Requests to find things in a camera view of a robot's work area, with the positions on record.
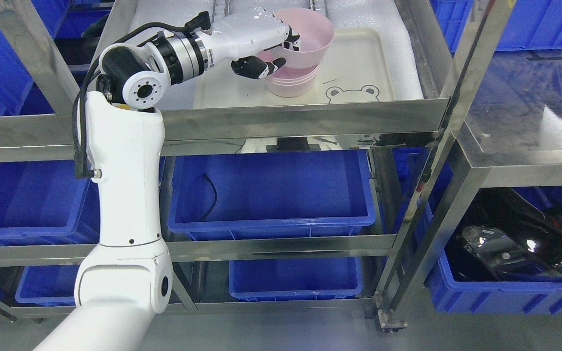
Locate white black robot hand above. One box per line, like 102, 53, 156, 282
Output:
198, 7, 301, 79

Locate pink bowl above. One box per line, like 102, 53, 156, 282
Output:
257, 7, 335, 69

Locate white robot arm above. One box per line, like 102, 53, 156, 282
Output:
36, 11, 211, 351

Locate blue bin bottom middle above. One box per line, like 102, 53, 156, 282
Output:
228, 257, 363, 302

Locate blue bin left shelf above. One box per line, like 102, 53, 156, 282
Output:
0, 160, 100, 247

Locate steel shelf rack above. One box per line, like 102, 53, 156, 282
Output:
0, 0, 562, 332

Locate stacked pink bowls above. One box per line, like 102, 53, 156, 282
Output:
264, 64, 321, 98

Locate cream bear tray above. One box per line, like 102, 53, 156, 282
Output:
193, 27, 397, 109

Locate blue bin under tray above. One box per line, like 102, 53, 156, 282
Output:
167, 150, 376, 241

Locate blue bin right lower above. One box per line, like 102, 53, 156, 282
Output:
423, 186, 562, 315

